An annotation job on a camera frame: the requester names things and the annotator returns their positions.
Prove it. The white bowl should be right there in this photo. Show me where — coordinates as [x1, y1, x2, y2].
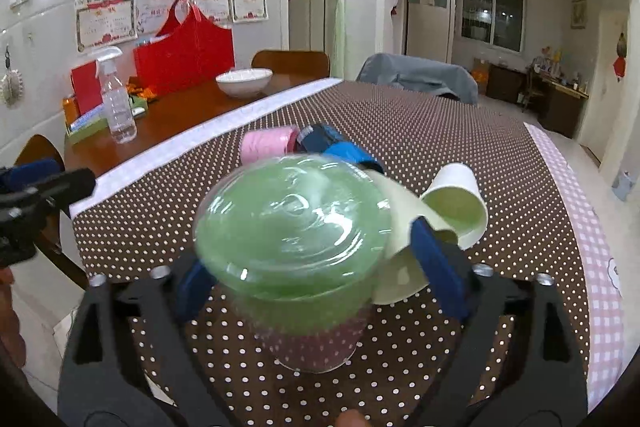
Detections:
[215, 68, 274, 100]

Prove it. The wooden chair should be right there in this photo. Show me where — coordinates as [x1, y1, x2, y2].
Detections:
[250, 50, 331, 78]
[12, 134, 90, 292]

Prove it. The crushed white paper cup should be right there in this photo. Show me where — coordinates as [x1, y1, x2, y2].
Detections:
[419, 163, 489, 252]
[364, 170, 458, 305]

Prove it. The brown polka dot tablecloth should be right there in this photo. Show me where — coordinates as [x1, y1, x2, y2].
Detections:
[70, 78, 595, 427]

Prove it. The wooden chair back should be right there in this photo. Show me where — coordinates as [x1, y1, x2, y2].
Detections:
[250, 50, 331, 78]

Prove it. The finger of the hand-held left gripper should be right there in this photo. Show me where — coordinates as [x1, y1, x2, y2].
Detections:
[0, 158, 62, 194]
[20, 167, 97, 210]

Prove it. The white refrigerator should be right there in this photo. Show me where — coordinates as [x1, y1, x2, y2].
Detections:
[405, 0, 458, 65]

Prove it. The round hanging wall ornament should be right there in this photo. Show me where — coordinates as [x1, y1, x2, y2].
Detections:
[0, 47, 26, 108]

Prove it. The dark low cabinet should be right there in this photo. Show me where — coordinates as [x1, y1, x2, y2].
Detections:
[486, 64, 527, 104]

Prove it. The blue waste bin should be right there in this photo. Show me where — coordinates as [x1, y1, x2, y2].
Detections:
[612, 170, 632, 202]

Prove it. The cluttered dark wooden desk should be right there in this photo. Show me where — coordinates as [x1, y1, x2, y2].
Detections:
[520, 49, 591, 138]

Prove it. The pink thread spool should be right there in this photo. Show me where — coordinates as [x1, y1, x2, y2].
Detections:
[239, 126, 300, 165]

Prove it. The pink checked cloth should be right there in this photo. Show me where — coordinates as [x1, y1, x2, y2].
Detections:
[522, 122, 627, 414]

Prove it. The red hanging wall decoration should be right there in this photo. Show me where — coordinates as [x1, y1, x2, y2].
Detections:
[613, 32, 629, 82]

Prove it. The red box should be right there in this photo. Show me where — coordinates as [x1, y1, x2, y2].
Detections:
[70, 60, 104, 110]

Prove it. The green tray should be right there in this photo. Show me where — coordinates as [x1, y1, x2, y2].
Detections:
[63, 99, 149, 144]

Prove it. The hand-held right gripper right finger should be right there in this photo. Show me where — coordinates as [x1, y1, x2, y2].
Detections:
[411, 216, 589, 427]

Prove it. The clear plastic cup green lid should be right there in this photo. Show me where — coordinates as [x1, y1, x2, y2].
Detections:
[194, 154, 394, 374]

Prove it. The clear spray bottle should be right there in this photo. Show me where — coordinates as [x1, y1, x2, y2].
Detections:
[94, 46, 138, 144]

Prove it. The window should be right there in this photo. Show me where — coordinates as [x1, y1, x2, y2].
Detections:
[461, 0, 527, 54]

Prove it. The grey jacket on chair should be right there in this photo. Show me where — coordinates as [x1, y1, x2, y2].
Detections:
[355, 53, 480, 106]

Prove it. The red gift bag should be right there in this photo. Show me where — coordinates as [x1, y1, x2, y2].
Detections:
[133, 0, 236, 100]

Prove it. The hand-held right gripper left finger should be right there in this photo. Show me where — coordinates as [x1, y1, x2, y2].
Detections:
[57, 261, 236, 427]

